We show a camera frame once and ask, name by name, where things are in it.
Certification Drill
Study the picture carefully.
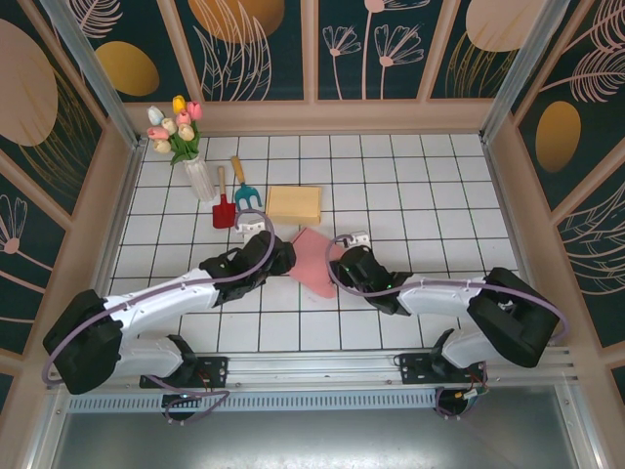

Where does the pink paper box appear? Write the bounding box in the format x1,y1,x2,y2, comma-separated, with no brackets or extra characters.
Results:
288,227,338,299

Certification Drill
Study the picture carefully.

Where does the yellow paper box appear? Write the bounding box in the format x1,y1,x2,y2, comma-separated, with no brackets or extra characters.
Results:
265,185,322,226

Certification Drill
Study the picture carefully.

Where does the white ribbed vase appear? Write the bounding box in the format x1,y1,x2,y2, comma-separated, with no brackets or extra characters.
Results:
183,156,218,202

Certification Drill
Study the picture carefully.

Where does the artificial tulip bouquet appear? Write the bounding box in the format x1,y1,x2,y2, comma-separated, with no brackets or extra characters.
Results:
146,95,204,167

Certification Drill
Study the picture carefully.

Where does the grey metal sheet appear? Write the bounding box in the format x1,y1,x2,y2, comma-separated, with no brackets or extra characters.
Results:
28,385,602,469

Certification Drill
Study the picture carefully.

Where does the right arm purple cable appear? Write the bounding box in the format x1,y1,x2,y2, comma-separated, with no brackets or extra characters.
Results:
324,234,571,422

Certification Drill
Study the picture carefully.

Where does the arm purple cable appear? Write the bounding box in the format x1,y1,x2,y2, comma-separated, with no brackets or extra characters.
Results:
43,208,277,425
324,234,571,422

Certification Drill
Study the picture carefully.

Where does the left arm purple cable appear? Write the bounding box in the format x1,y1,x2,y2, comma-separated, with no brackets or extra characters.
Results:
43,208,277,425

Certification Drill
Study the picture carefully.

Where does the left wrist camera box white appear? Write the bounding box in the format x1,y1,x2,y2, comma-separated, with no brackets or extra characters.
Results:
236,217,268,239

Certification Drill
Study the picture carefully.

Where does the red toy shovel wooden handle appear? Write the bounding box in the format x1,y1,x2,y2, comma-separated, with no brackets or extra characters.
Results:
211,165,237,230

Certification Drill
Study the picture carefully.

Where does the teal toy rake wooden handle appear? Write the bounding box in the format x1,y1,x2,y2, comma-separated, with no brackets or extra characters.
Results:
229,155,263,212

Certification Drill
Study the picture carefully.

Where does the aluminium mounting rail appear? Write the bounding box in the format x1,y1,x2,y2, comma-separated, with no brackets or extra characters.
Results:
46,346,582,393

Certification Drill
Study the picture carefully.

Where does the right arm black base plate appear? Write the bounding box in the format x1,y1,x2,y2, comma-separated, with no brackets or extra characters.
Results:
393,349,489,387

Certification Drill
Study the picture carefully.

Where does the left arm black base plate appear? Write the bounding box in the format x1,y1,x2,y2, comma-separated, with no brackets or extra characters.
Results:
139,355,230,390

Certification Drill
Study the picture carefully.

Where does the grey slotted cable duct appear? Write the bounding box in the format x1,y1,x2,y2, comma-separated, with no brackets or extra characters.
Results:
65,394,440,413

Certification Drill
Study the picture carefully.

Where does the controller board with wires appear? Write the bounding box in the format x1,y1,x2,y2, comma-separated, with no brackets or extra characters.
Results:
453,373,491,409

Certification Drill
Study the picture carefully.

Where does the aluminium frame post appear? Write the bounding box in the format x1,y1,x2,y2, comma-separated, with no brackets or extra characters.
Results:
38,0,147,150
478,0,575,146

